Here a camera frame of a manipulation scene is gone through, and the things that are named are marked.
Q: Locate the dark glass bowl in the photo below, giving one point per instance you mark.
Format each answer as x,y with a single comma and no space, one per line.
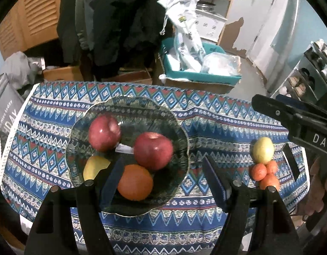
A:
152,117

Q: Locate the white rice bag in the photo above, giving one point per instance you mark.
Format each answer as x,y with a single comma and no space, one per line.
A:
184,32

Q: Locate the grey tote bag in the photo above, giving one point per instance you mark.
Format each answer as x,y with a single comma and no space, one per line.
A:
6,106

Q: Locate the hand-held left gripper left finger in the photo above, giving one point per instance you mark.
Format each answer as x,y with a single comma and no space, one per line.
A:
113,183

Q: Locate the red apple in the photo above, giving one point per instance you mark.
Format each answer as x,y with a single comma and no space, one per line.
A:
105,135
153,151

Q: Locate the blue patterned tablecloth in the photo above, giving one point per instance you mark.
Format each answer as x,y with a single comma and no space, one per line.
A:
219,127

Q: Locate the large orange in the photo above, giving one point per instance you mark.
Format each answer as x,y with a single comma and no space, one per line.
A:
135,183

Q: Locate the white door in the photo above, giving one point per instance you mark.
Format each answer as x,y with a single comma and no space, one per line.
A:
275,32

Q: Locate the teal box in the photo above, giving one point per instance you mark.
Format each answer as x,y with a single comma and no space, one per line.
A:
206,78

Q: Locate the metal steamer pot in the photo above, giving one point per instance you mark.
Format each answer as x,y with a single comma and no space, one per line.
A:
207,6

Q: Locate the white lattice basket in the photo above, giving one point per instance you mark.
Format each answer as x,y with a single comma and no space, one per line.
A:
210,24

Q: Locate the black coat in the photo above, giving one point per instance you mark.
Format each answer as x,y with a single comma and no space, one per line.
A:
121,18

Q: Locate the grey clothing pile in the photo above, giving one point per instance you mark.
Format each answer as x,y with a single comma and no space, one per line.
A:
20,69

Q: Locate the flat cardboard box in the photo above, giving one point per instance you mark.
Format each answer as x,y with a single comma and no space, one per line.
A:
129,77

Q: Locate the white shoe rack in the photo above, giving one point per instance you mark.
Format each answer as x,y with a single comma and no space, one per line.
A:
293,71

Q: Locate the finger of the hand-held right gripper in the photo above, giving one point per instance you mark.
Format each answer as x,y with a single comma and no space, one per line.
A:
288,98
272,109

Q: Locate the small tangerine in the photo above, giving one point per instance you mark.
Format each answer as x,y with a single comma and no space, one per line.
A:
259,171
269,182
273,166

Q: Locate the wooden shelf unit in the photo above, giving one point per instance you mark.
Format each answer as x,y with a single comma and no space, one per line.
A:
228,8

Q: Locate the wooden louvered wardrobe doors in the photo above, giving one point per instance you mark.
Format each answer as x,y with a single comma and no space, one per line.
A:
33,10

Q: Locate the person's right hand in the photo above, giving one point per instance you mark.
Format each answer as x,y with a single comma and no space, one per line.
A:
316,191

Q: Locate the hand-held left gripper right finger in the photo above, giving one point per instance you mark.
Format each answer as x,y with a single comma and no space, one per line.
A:
216,180

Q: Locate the rows of shoes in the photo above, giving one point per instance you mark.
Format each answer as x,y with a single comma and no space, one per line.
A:
299,83

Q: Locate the wooden drawer box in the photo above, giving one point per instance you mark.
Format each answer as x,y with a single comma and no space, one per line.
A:
63,73

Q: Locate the white plastic bag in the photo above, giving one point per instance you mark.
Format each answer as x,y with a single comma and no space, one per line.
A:
222,65

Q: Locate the grey jacket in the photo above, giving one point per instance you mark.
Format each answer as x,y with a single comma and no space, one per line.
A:
85,13

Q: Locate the yellow lemon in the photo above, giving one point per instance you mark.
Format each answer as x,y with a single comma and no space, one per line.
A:
93,167
263,150

